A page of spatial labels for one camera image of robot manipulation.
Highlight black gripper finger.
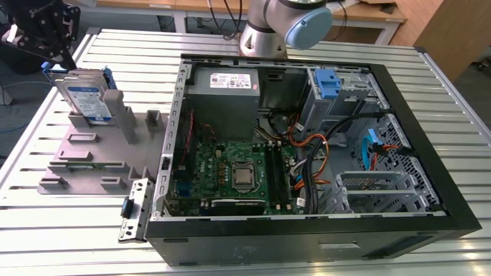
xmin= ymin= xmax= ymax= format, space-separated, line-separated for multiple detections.
xmin=54 ymin=5 xmax=83 ymax=71
xmin=3 ymin=31 xmax=59 ymax=60

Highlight hard disk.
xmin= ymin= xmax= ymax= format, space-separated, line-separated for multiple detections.
xmin=40 ymin=62 xmax=119 ymax=126

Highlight blue data wire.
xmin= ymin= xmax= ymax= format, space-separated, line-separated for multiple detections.
xmin=362 ymin=128 xmax=387 ymax=172

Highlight orange power wire black connectors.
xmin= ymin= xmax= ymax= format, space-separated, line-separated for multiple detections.
xmin=370 ymin=143 xmax=419 ymax=158

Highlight metal disk bay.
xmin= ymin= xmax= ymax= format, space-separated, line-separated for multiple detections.
xmin=335 ymin=171 xmax=438 ymax=213

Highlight black office chair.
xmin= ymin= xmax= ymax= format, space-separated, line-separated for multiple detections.
xmin=0 ymin=43 xmax=50 ymax=76

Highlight grey parts rack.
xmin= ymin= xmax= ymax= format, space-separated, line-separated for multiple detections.
xmin=35 ymin=89 xmax=172 ymax=196

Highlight green RAM stick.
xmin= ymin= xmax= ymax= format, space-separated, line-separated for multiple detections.
xmin=64 ymin=162 xmax=124 ymax=170

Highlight grey power supply unit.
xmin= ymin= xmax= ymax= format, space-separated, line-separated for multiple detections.
xmin=187 ymin=66 xmax=262 ymax=141

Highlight green motherboard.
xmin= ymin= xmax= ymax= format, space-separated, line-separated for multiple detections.
xmin=172 ymin=140 xmax=310 ymax=216

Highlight metal expansion card retainer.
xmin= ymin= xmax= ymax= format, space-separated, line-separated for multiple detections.
xmin=116 ymin=177 xmax=151 ymax=244

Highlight silver CPU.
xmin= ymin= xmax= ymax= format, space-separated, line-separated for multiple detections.
xmin=232 ymin=168 xmax=256 ymax=186

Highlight blue drive bay latch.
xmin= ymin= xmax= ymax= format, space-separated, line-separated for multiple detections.
xmin=314 ymin=68 xmax=342 ymax=99

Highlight CPU socket with metal cover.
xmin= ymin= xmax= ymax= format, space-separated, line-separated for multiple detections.
xmin=228 ymin=160 xmax=259 ymax=194

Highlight black RAM slot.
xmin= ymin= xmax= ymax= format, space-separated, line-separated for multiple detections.
xmin=266 ymin=141 xmax=280 ymax=210
xmin=270 ymin=141 xmax=284 ymax=210
xmin=274 ymin=141 xmax=288 ymax=210
xmin=279 ymin=141 xmax=294 ymax=210

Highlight black graphics card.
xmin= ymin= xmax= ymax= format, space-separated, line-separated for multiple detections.
xmin=199 ymin=198 xmax=268 ymax=216

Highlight metal optical drive cage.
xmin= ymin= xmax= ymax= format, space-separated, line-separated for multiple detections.
xmin=300 ymin=66 xmax=389 ymax=136

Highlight black PC case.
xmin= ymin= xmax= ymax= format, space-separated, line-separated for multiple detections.
xmin=144 ymin=52 xmax=483 ymax=267

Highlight wooden cabinet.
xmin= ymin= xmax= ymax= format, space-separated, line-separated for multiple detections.
xmin=390 ymin=0 xmax=491 ymax=84

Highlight wooden desk white frame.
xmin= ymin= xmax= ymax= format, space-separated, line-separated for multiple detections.
xmin=186 ymin=0 xmax=407 ymax=45
xmin=95 ymin=0 xmax=188 ymax=34

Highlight yellow black supply wires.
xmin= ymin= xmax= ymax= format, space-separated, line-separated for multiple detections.
xmin=252 ymin=110 xmax=304 ymax=141

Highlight red orange wire bundle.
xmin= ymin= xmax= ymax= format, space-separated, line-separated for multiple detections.
xmin=287 ymin=133 xmax=334 ymax=190

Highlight black cable bundle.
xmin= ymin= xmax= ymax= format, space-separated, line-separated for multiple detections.
xmin=306 ymin=110 xmax=393 ymax=215

